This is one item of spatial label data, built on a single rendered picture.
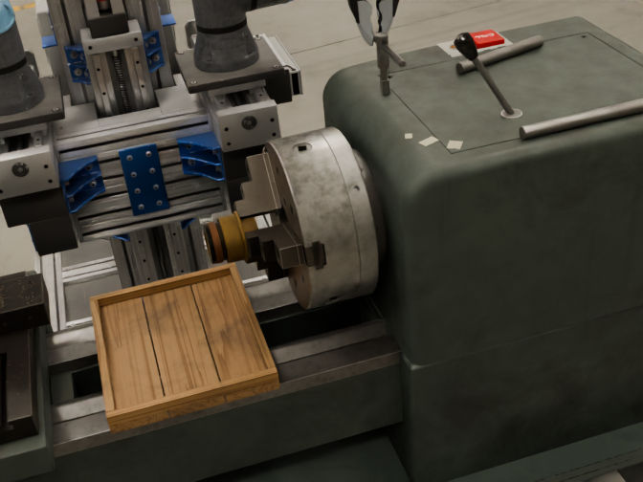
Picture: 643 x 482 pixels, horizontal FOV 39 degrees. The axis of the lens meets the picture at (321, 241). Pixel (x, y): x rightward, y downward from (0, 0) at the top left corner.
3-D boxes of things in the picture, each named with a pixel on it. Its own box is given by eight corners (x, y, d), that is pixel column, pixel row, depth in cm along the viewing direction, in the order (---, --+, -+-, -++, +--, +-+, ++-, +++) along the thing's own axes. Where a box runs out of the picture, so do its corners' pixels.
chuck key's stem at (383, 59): (392, 95, 164) (389, 34, 158) (381, 97, 164) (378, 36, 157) (388, 90, 166) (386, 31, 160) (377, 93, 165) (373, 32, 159)
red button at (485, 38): (491, 37, 185) (492, 28, 184) (504, 47, 180) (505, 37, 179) (464, 43, 183) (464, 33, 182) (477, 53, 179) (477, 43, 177)
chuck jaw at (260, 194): (295, 208, 166) (278, 146, 167) (299, 203, 161) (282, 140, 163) (236, 221, 164) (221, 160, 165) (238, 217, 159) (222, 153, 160)
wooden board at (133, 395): (236, 277, 188) (234, 261, 186) (280, 388, 159) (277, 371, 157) (93, 313, 182) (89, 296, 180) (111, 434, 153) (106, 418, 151)
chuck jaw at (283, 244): (303, 215, 160) (321, 239, 149) (307, 240, 162) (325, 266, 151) (243, 230, 158) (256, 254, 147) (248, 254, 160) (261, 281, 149)
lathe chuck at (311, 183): (313, 232, 187) (301, 99, 167) (363, 332, 163) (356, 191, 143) (271, 242, 185) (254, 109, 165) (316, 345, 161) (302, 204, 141)
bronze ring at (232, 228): (248, 198, 163) (198, 209, 161) (259, 224, 156) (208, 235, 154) (254, 240, 168) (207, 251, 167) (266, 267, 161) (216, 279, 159)
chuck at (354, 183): (328, 229, 187) (320, 96, 168) (381, 327, 163) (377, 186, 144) (313, 232, 187) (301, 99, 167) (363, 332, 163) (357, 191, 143)
